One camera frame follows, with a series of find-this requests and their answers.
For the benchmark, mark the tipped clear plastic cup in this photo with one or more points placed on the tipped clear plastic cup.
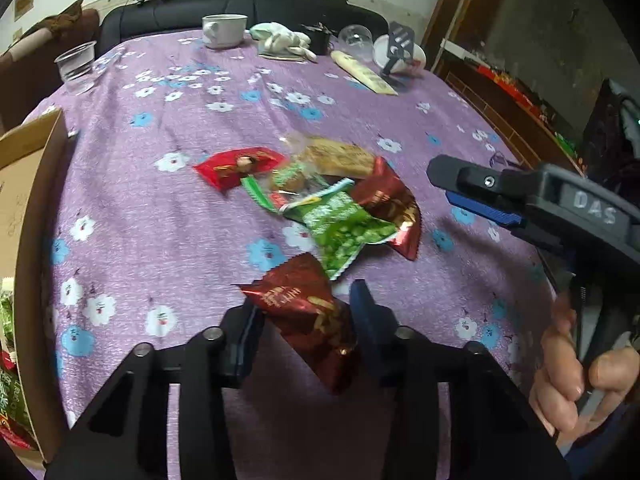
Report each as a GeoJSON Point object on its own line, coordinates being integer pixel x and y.
{"type": "Point", "coordinates": [356, 40]}

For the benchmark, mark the long yellow packet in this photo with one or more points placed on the long yellow packet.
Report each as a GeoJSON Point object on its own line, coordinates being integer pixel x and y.
{"type": "Point", "coordinates": [362, 72]}

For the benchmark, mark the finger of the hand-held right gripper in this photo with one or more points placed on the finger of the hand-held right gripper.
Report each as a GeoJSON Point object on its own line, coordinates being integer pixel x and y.
{"type": "Point", "coordinates": [465, 175]}
{"type": "Point", "coordinates": [490, 210]}

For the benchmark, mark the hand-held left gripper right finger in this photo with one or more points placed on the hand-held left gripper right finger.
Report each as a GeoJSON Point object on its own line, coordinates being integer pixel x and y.
{"type": "Point", "coordinates": [367, 320]}

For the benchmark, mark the brown armchair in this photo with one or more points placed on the brown armchair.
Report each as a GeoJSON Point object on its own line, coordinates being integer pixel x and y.
{"type": "Point", "coordinates": [30, 55]}

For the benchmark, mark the cardboard box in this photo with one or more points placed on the cardboard box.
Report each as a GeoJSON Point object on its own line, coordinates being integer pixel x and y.
{"type": "Point", "coordinates": [30, 185]}

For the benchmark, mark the wooden cabinet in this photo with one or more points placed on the wooden cabinet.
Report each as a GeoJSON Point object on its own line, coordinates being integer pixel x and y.
{"type": "Point", "coordinates": [525, 110]}

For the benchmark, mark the wooden door frame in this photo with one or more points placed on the wooden door frame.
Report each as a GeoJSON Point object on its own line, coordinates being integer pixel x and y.
{"type": "Point", "coordinates": [450, 5]}

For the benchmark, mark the black leather sofa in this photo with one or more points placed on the black leather sofa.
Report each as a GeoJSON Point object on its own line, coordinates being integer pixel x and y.
{"type": "Point", "coordinates": [250, 10]}

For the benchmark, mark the black phone stand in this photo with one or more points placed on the black phone stand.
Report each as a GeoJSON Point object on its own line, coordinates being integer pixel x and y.
{"type": "Point", "coordinates": [397, 45]}

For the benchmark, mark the dark red snack packet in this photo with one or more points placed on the dark red snack packet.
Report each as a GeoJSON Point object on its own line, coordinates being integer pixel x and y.
{"type": "Point", "coordinates": [395, 200]}
{"type": "Point", "coordinates": [305, 310]}

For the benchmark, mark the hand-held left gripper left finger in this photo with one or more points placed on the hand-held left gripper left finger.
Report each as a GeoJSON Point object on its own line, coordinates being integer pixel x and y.
{"type": "Point", "coordinates": [245, 340]}

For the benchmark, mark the small green snack packet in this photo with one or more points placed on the small green snack packet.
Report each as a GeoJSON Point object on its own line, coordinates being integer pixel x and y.
{"type": "Point", "coordinates": [257, 192]}
{"type": "Point", "coordinates": [10, 395]}

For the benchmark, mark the clear green printed snack packet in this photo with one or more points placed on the clear green printed snack packet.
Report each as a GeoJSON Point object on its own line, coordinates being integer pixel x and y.
{"type": "Point", "coordinates": [290, 177]}

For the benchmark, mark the bright red snack packet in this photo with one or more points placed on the bright red snack packet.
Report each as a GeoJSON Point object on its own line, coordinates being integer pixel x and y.
{"type": "Point", "coordinates": [12, 434]}
{"type": "Point", "coordinates": [235, 165]}

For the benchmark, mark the green pea snack packet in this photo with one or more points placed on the green pea snack packet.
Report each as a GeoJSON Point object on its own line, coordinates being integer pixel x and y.
{"type": "Point", "coordinates": [6, 315]}
{"type": "Point", "coordinates": [345, 225]}

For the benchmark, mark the brown cloth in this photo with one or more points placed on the brown cloth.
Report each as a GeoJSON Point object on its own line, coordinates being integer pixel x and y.
{"type": "Point", "coordinates": [62, 17]}

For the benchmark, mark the white mug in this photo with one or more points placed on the white mug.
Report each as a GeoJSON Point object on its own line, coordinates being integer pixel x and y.
{"type": "Point", "coordinates": [225, 30]}

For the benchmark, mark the yellow wall plaque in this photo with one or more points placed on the yellow wall plaque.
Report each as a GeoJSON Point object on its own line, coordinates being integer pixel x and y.
{"type": "Point", "coordinates": [24, 2]}

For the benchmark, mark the white flat box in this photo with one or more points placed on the white flat box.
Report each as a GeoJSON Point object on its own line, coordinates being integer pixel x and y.
{"type": "Point", "coordinates": [452, 46]}

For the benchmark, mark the white crumpled cloth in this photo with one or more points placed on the white crumpled cloth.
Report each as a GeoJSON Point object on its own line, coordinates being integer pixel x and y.
{"type": "Point", "coordinates": [282, 42]}

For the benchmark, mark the small black device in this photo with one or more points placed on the small black device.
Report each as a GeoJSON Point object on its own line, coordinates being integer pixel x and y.
{"type": "Point", "coordinates": [317, 35]}

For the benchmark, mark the person's right hand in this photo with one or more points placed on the person's right hand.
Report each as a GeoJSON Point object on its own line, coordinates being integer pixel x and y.
{"type": "Point", "coordinates": [560, 375]}

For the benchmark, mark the row of colourful cabinet items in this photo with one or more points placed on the row of colourful cabinet items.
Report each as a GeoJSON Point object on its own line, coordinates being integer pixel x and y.
{"type": "Point", "coordinates": [520, 90]}

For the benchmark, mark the upright clear plastic cup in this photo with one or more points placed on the upright clear plastic cup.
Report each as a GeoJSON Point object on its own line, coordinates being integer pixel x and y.
{"type": "Point", "coordinates": [77, 67]}

